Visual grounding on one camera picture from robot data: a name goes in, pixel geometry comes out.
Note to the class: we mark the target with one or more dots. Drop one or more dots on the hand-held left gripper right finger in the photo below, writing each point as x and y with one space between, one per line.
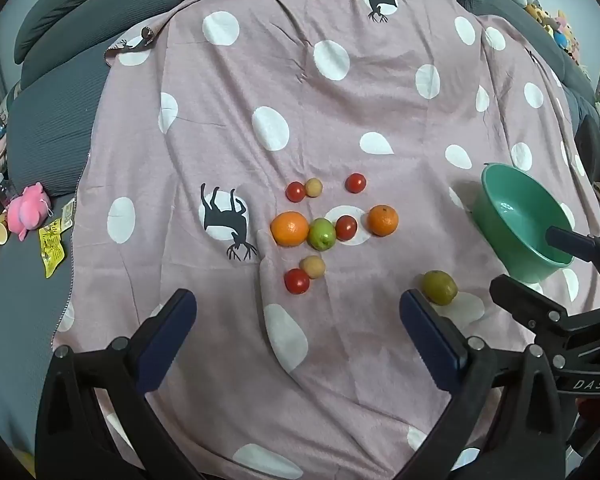
430 340

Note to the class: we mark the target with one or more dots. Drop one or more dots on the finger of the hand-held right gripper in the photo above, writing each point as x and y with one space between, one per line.
575 245
525 302

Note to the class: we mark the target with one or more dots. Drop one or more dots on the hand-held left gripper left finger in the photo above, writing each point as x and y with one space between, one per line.
167 340

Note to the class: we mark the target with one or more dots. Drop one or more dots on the olive green lime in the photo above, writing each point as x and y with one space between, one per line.
439 287

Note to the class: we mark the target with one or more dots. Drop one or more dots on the green plastic bowl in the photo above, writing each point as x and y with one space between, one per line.
510 230

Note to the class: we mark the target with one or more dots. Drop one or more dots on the orange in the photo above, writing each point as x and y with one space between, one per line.
290 228
383 220

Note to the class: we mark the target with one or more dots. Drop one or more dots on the small beige round fruit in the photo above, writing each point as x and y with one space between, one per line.
313 187
313 266

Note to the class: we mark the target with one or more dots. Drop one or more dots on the red tomato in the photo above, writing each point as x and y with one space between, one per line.
297 281
346 227
295 191
355 183

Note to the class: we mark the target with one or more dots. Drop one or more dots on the bright green apple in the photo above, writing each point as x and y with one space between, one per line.
322 234

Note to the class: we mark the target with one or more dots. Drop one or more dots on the yellow snack packet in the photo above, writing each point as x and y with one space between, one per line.
52 247

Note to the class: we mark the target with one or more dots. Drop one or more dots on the small pale packet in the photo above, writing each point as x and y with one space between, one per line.
69 210

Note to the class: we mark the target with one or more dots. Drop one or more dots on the pink plush toy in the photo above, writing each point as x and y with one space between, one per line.
27 210

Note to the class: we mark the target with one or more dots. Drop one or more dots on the yellow paper cup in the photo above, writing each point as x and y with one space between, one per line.
0 232

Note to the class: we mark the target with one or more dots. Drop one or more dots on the clear plastic bottle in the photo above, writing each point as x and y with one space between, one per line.
5 192

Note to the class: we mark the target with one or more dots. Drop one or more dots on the pile of plush toys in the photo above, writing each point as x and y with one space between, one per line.
550 17

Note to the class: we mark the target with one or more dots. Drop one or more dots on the pink polka dot blanket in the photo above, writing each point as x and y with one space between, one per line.
380 85

